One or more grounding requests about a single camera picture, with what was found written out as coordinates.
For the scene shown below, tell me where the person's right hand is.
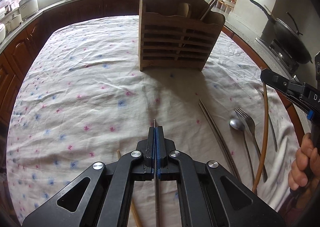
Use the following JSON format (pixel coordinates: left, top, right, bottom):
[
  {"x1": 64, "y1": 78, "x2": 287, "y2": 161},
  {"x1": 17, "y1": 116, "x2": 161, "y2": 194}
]
[{"x1": 288, "y1": 133, "x2": 319, "y2": 193}]

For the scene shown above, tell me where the steel fork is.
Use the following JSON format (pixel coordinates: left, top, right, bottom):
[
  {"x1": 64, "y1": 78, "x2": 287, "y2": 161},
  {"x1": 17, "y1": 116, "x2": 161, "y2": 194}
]
[{"x1": 234, "y1": 107, "x2": 269, "y2": 183}]

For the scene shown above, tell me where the metal chopstick pair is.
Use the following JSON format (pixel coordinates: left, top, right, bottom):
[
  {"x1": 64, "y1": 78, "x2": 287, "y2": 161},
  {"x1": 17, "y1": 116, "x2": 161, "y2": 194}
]
[{"x1": 199, "y1": 99, "x2": 242, "y2": 181}]

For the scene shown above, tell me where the steel spoon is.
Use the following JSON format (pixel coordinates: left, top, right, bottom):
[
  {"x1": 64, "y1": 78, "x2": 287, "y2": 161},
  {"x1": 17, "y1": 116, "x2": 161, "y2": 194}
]
[{"x1": 228, "y1": 117, "x2": 256, "y2": 185}]

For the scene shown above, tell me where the floral white tablecloth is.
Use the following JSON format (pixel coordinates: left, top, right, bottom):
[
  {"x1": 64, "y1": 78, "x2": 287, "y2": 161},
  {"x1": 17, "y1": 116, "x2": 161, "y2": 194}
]
[{"x1": 6, "y1": 14, "x2": 301, "y2": 227}]

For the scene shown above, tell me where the long wooden chopstick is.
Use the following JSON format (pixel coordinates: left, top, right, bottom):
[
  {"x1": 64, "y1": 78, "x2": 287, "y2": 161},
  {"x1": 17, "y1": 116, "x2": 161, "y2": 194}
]
[{"x1": 252, "y1": 79, "x2": 269, "y2": 194}]

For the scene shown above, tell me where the wooden utensil holder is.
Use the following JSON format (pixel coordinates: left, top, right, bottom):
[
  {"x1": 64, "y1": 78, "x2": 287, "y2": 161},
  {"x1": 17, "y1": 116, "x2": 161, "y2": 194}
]
[{"x1": 139, "y1": 0, "x2": 225, "y2": 71}]

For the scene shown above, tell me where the white seasoning jar set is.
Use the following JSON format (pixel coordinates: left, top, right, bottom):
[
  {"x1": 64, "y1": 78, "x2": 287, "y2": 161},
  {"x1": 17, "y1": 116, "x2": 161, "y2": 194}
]
[{"x1": 216, "y1": 0, "x2": 235, "y2": 14}]

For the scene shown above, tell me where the small white cooker pot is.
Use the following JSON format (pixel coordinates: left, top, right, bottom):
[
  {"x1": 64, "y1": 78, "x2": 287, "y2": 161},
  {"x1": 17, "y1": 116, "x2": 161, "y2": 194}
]
[{"x1": 5, "y1": 14, "x2": 22, "y2": 33}]

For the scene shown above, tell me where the red white rice cooker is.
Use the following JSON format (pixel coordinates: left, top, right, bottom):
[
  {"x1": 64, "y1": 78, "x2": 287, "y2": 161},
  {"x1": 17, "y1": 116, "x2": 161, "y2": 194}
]
[{"x1": 0, "y1": 23, "x2": 6, "y2": 44}]

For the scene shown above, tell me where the large white rice cooker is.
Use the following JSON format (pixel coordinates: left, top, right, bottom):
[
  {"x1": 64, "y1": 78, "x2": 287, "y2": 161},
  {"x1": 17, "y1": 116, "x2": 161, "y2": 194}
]
[{"x1": 19, "y1": 0, "x2": 39, "y2": 20}]

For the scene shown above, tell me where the black wok with handle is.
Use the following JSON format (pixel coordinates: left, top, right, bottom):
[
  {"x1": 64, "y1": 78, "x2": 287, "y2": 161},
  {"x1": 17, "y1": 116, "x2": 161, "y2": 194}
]
[{"x1": 249, "y1": 0, "x2": 312, "y2": 64}]

